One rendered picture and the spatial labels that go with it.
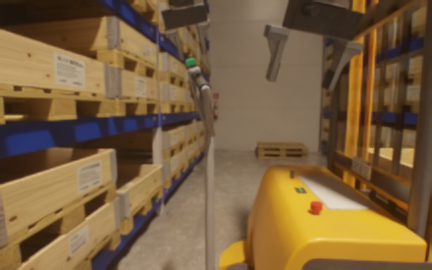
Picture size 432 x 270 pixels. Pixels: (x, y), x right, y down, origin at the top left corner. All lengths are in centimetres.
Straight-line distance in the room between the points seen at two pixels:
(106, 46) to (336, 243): 168
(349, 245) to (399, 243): 13
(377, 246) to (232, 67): 615
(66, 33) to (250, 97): 523
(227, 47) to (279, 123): 260
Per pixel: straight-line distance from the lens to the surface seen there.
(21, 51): 118
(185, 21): 75
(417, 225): 86
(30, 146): 125
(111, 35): 179
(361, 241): 74
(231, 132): 653
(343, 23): 50
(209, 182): 96
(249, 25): 688
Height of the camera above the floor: 123
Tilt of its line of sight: 7 degrees down
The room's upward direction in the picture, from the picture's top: straight up
